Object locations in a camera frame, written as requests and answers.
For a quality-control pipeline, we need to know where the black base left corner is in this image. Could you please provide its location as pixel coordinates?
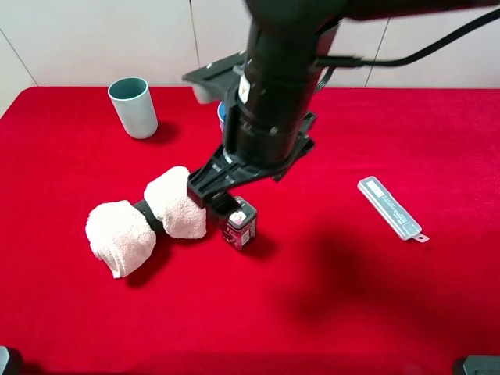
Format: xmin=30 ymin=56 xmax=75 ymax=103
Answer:
xmin=0 ymin=346 xmax=23 ymax=375

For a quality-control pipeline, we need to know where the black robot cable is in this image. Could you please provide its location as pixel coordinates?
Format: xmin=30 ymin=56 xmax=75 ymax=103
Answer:
xmin=314 ymin=7 xmax=500 ymax=93

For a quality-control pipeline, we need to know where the black towel band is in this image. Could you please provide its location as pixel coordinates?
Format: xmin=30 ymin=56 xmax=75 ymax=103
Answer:
xmin=133 ymin=199 xmax=164 ymax=234

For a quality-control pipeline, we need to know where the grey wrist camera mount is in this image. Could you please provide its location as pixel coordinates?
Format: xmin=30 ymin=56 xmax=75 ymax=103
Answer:
xmin=182 ymin=51 xmax=245 ymax=104

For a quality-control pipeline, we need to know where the clear plastic slim case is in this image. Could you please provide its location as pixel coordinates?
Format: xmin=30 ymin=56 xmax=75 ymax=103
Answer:
xmin=357 ymin=176 xmax=430 ymax=243

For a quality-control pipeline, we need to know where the pink rolled towel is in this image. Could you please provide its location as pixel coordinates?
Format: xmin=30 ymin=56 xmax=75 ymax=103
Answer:
xmin=85 ymin=166 xmax=207 ymax=279

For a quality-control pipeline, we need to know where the red tablecloth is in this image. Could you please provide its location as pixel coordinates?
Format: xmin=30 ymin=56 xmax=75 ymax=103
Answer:
xmin=1 ymin=87 xmax=499 ymax=374

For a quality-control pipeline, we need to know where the black base corner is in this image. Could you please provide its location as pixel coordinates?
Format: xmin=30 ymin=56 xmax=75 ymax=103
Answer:
xmin=452 ymin=355 xmax=500 ymax=375
xmin=0 ymin=346 xmax=23 ymax=375

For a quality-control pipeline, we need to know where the teal plastic cup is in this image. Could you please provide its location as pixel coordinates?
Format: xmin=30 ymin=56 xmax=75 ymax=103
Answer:
xmin=108 ymin=77 xmax=159 ymax=140

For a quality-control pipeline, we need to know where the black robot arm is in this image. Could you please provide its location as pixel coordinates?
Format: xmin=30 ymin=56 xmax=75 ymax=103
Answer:
xmin=184 ymin=1 xmax=499 ymax=223

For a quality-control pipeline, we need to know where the blue plastic bowl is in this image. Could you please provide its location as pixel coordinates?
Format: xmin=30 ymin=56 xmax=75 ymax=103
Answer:
xmin=217 ymin=102 xmax=227 ymax=132

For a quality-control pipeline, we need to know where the black base right corner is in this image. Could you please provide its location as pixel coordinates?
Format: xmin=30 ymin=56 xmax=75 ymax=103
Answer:
xmin=452 ymin=355 xmax=500 ymax=375

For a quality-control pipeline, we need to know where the dark red gum box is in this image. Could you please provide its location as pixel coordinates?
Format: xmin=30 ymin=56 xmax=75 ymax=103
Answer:
xmin=222 ymin=196 xmax=257 ymax=251

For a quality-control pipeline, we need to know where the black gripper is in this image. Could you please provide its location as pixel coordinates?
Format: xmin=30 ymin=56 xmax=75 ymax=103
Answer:
xmin=187 ymin=91 xmax=315 ymax=228

